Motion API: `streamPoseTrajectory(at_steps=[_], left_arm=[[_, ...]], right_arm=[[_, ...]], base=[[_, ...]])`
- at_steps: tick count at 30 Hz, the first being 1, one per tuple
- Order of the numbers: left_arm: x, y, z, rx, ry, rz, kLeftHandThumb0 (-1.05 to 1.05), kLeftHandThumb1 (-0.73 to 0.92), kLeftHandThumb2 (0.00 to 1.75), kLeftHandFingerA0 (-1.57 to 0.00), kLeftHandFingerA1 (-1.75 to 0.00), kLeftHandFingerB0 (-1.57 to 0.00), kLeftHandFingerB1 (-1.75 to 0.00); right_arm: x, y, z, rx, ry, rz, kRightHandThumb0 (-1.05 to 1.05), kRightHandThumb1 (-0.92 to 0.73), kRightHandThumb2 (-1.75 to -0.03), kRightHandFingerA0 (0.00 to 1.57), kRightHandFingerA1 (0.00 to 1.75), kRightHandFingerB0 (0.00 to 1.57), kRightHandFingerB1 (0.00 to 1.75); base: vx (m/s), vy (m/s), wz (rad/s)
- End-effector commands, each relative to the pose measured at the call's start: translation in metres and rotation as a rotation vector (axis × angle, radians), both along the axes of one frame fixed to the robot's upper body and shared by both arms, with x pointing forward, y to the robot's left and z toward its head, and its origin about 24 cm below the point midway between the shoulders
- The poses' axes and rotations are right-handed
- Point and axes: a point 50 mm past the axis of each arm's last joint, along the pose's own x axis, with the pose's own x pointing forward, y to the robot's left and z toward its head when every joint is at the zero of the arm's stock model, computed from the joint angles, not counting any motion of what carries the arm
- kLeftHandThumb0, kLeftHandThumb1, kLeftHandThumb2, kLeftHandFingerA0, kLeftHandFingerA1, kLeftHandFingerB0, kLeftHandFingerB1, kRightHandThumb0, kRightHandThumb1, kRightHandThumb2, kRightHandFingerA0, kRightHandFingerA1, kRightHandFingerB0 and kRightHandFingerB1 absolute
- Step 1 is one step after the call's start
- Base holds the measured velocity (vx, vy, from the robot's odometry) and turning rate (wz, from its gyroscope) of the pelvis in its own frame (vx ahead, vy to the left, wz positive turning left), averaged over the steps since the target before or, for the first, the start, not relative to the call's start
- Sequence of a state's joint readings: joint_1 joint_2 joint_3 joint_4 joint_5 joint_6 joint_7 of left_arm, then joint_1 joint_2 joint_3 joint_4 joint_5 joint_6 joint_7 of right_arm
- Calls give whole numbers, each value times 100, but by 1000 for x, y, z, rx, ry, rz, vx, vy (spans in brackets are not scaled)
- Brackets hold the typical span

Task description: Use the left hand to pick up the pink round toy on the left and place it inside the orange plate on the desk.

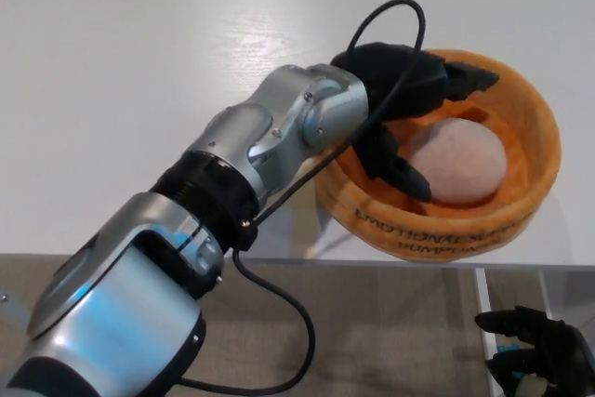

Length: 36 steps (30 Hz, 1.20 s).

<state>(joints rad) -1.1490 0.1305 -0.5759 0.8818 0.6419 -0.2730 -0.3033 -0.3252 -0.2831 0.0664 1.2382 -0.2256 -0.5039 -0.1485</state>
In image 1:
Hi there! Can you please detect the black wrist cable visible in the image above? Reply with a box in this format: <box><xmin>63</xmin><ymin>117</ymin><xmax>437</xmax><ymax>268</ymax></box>
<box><xmin>178</xmin><ymin>0</ymin><xmax>428</xmax><ymax>391</ymax></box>

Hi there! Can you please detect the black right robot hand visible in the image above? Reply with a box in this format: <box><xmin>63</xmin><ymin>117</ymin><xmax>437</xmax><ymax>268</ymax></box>
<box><xmin>473</xmin><ymin>306</ymin><xmax>590</xmax><ymax>397</ymax></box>

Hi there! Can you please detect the pink round plush toy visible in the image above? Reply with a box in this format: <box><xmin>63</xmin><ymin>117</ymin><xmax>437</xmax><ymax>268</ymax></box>
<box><xmin>411</xmin><ymin>118</ymin><xmax>508</xmax><ymax>205</ymax></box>

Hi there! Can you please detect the orange plush round basket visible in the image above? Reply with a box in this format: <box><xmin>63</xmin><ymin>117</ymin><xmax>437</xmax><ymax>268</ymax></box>
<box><xmin>314</xmin><ymin>46</ymin><xmax>562</xmax><ymax>264</ymax></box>

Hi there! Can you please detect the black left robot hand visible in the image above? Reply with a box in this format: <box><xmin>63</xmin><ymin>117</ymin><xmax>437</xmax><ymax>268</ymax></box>
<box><xmin>329</xmin><ymin>42</ymin><xmax>501</xmax><ymax>203</ymax></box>

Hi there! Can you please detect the white table leg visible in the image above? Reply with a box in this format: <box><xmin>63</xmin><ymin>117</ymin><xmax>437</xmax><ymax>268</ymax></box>
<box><xmin>472</xmin><ymin>269</ymin><xmax>502</xmax><ymax>357</ymax></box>

